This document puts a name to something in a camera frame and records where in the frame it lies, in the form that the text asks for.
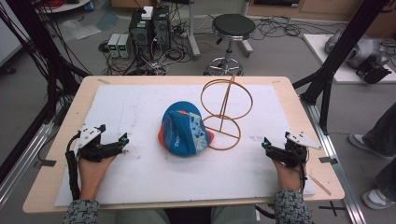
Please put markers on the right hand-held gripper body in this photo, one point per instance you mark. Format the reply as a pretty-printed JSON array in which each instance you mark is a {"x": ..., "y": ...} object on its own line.
[{"x": 295, "y": 149}]

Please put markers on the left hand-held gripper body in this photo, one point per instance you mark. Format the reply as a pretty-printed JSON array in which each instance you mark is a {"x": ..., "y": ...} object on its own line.
[{"x": 88, "y": 137}]

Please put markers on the person's right hand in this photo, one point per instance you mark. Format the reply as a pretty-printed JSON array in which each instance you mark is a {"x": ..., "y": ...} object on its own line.
[{"x": 288, "y": 177}]

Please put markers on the white table mat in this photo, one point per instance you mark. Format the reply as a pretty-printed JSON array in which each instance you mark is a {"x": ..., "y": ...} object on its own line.
[{"x": 149, "y": 174}]

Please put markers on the thin wooden stick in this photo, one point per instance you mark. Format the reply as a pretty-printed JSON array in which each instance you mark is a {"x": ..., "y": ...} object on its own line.
[{"x": 320, "y": 185}]

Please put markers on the blue and orange cap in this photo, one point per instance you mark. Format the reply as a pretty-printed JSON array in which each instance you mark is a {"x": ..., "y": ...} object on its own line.
[{"x": 183, "y": 130}]

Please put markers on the black tape cross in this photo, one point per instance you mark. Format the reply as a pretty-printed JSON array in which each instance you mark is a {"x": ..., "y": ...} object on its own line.
[{"x": 332, "y": 207}]

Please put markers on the grey power supply box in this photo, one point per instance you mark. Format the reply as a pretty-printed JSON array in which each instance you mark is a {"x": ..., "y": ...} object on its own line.
[
  {"x": 113, "y": 45},
  {"x": 124, "y": 46}
]

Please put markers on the white floor board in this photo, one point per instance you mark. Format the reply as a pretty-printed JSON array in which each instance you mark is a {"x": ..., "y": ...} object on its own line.
[{"x": 317, "y": 49}]

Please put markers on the black computer tower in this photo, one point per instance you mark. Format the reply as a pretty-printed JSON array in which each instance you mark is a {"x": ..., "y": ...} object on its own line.
[
  {"x": 141, "y": 34},
  {"x": 162, "y": 28}
]

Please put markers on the grey and black machine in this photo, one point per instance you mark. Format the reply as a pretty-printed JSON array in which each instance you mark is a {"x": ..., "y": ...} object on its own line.
[{"x": 367, "y": 53}]

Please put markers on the black round stool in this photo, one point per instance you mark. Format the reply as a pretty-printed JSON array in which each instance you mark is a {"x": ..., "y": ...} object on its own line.
[{"x": 233, "y": 28}]

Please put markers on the grey desk leg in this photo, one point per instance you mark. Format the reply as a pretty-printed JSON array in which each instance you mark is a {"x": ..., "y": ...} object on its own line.
[{"x": 193, "y": 34}]

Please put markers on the aluminium rail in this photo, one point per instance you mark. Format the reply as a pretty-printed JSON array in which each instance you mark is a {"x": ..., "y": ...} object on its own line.
[
  {"x": 339, "y": 174},
  {"x": 21, "y": 161}
]

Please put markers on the black frame post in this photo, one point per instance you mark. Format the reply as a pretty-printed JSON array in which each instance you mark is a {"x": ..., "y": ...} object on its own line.
[
  {"x": 37, "y": 46},
  {"x": 342, "y": 49}
]

